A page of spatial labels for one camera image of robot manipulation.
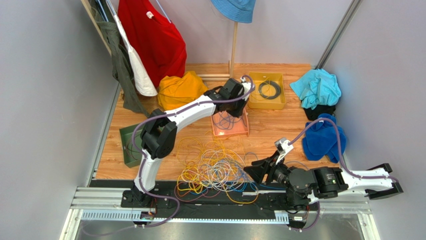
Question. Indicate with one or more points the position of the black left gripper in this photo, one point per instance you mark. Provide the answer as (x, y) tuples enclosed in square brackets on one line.
[(238, 112)]

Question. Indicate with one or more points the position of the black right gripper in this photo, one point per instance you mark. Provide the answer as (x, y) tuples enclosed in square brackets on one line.
[(268, 169)]

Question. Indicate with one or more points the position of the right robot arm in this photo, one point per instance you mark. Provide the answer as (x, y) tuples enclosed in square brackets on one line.
[(304, 187)]

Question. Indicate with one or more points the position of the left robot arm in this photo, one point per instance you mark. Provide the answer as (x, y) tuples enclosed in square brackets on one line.
[(155, 137)]

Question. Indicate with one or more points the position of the pink plastic tray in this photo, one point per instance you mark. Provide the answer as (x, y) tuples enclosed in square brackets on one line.
[(225, 125)]

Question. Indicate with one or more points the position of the yellow plastic tray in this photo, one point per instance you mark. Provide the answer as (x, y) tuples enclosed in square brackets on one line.
[(269, 93)]

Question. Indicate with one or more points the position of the wooden hat stand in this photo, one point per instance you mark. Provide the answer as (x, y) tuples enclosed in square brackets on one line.
[(231, 63)]

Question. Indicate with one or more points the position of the yellow shirt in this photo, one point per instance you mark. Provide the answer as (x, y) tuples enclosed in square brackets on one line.
[(175, 92)]

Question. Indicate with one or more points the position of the dark blue towel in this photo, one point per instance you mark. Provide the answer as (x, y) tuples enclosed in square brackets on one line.
[(321, 140)]

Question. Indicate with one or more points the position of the black cloth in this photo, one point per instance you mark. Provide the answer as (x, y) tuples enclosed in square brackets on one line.
[(313, 114)]

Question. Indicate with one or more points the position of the cyan cloth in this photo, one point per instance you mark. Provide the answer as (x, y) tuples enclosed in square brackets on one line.
[(317, 87)]

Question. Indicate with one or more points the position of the white garment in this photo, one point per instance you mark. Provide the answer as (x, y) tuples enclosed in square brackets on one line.
[(142, 81)]

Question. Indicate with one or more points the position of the blue bucket hat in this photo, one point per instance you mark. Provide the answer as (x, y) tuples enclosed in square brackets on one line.
[(240, 11)]

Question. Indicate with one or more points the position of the red shirt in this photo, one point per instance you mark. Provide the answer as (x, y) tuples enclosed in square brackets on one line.
[(157, 41)]

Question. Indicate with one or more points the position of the green plastic tray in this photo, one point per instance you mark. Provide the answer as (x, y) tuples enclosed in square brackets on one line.
[(131, 157)]

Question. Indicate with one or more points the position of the olive green garment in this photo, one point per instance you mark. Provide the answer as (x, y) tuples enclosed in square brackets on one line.
[(121, 66)]

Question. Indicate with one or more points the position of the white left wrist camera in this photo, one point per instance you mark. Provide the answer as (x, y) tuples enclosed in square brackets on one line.
[(248, 87)]

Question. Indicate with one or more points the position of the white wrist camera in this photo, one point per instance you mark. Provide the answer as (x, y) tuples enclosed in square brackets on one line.
[(248, 87), (283, 147)]

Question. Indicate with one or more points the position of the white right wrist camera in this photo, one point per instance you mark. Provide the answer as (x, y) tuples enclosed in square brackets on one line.
[(283, 147)]

